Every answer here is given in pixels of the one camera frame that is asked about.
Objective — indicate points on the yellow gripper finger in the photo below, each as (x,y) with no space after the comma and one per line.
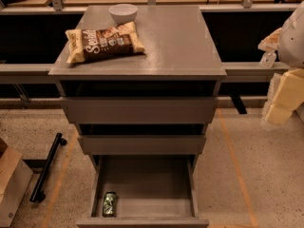
(285,95)
(270,42)

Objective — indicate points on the green soda can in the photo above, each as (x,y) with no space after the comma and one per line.
(109,204)

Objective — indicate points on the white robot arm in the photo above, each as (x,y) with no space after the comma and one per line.
(290,49)

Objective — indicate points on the grey drawer cabinet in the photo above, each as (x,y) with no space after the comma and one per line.
(180,61)

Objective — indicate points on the grey open bottom drawer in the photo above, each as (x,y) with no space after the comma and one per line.
(153,192)

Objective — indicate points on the grey middle drawer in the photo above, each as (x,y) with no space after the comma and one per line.
(126,145)

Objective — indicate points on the grey top drawer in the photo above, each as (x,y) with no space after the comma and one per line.
(139,111)

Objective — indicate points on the clear sanitizer bottle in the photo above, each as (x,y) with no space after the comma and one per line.
(268,59)

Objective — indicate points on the brown chip bag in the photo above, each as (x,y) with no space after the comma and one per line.
(96,44)

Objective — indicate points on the white bowl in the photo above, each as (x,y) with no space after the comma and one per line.
(123,13)

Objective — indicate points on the black metal bar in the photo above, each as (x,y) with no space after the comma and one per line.
(38,194)

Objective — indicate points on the cardboard box with paper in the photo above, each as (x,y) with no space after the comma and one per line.
(15,176)

